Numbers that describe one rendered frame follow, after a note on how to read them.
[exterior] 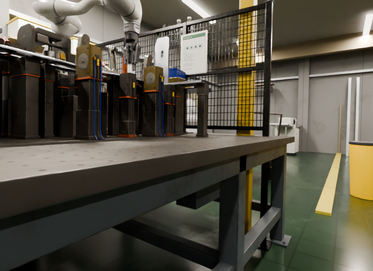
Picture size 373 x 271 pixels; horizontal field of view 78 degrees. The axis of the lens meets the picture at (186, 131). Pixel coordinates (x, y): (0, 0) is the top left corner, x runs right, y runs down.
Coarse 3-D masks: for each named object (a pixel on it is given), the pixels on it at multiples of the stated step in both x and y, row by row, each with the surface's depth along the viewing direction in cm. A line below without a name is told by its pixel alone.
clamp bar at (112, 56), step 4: (108, 48) 138; (116, 48) 137; (108, 52) 140; (112, 52) 139; (112, 56) 139; (112, 60) 137; (112, 64) 137; (116, 64) 139; (112, 68) 136; (116, 68) 139
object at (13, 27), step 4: (12, 20) 316; (16, 20) 311; (20, 20) 309; (24, 20) 314; (28, 20) 316; (8, 24) 327; (12, 24) 318; (16, 24) 311; (20, 24) 309; (24, 24) 313; (36, 24) 325; (40, 24) 328; (8, 28) 326; (12, 28) 318; (16, 28) 311; (44, 28) 334; (48, 28) 339; (8, 32) 326; (12, 32) 318; (16, 32) 311; (16, 36) 311
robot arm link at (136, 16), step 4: (136, 0) 126; (136, 4) 124; (140, 4) 130; (136, 8) 124; (140, 8) 129; (132, 12) 122; (136, 12) 125; (140, 12) 129; (124, 16) 123; (128, 16) 123; (132, 16) 124; (136, 16) 126; (140, 16) 130; (124, 20) 128; (128, 20) 126; (132, 20) 126; (136, 20) 127; (140, 20) 131
